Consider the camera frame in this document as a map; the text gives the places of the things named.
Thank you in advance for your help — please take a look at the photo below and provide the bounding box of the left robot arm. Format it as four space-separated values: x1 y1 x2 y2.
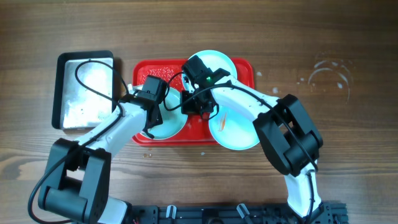
31 76 167 223

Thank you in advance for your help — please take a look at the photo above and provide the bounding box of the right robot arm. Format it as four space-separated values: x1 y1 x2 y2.
181 55 323 223

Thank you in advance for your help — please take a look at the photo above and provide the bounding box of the red plastic tray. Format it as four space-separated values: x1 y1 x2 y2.
131 57 256 147

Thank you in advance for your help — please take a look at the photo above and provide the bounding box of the mint plate with orange stain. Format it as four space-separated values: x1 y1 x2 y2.
208 106 259 151

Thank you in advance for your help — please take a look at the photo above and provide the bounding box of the black metal basin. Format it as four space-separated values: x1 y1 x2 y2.
52 50 119 130

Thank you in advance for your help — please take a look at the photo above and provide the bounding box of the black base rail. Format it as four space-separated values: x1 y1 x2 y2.
125 202 349 224

